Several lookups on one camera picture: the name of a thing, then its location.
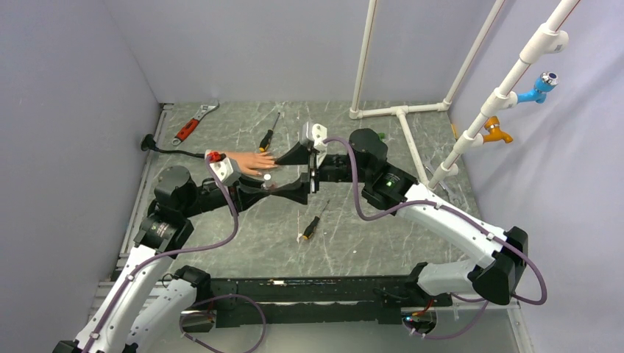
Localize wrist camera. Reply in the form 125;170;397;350
205;150;242;186
299;121;327;152

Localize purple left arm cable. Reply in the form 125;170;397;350
80;154;268;353

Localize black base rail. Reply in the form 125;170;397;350
109;275;454;328

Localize red glitter nail polish bottle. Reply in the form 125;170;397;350
262;174;274;190

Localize black hand stand cable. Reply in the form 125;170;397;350
141;133;206;160

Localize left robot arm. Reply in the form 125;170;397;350
54;159;271;352

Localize red handled adjustable wrench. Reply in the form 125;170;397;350
171;100;220;146

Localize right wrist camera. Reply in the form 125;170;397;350
299;121;327;152

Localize orange pipe valve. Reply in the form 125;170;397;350
483;115;513;143

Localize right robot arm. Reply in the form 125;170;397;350
276;124;528;305

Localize silver spanner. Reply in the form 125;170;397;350
422;158;461;206

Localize blue pipe valve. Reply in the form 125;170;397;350
517;71;559;104

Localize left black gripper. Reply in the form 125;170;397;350
180;173;271;218

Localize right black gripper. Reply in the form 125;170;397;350
271;140;370;205

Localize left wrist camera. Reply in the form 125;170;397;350
205;150;242;186

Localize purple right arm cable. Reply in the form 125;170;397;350
322;136;548;340

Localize mannequin hand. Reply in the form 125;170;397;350
224;151;277;177

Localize near black yellow screwdriver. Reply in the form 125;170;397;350
299;199;330;240

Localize white pvc pipe frame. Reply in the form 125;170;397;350
347;1;584;190

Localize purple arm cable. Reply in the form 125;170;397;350
322;136;548;340
80;154;268;353

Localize far black yellow screwdriver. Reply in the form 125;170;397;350
258;112;281;152

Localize black yellow screwdriver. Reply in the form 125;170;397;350
258;112;281;152
299;199;330;240

